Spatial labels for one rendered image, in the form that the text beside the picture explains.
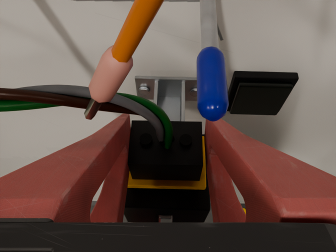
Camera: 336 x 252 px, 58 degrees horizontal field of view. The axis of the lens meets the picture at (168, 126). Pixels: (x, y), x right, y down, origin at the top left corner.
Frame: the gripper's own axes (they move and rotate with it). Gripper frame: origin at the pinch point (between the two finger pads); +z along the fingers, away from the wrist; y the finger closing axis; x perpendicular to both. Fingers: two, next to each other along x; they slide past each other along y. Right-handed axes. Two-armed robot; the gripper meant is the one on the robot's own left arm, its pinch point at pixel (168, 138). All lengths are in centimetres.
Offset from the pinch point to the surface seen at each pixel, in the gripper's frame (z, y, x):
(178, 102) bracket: 8.3, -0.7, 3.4
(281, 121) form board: 10.1, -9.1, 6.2
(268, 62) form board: 7.3, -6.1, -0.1
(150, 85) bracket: 8.3, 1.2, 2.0
